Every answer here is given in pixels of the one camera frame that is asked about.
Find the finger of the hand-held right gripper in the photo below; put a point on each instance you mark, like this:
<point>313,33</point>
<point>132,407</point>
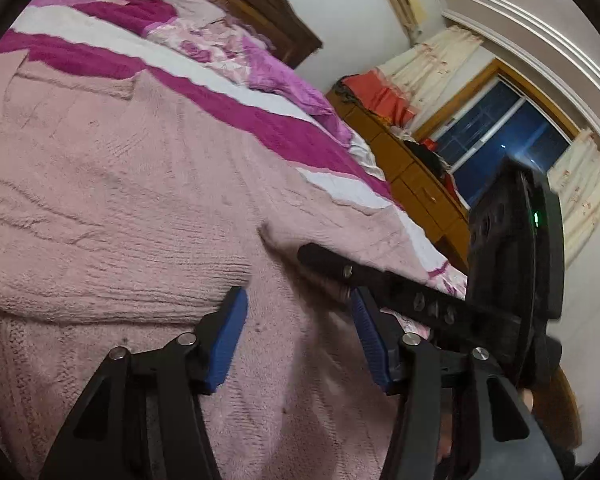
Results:
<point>405,295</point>

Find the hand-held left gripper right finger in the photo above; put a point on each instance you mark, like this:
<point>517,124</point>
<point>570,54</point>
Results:
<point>372,340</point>

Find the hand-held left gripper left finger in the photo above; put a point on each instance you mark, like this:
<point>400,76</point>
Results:
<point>227,340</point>

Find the pink knitted sweater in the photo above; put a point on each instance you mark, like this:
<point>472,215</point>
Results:
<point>130,185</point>

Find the dark clothes pile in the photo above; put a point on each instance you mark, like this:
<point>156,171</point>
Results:
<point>432,157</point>

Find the cream floral curtain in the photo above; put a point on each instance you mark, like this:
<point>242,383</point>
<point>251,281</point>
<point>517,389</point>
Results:
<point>430,70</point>
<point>585,185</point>

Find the wooden dresser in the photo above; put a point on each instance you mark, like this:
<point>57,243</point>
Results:
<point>405,170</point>

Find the wooden framed window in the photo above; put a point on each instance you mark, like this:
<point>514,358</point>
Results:
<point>500,125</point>

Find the red orange cloth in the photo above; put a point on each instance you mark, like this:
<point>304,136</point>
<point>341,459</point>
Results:
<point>380,100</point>

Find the purple floral quilt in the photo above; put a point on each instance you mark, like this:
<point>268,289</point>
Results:
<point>270,70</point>

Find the dark wooden headboard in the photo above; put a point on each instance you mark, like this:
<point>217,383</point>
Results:
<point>280,20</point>

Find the magenta white striped blanket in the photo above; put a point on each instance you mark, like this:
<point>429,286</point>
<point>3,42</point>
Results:
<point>105,35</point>

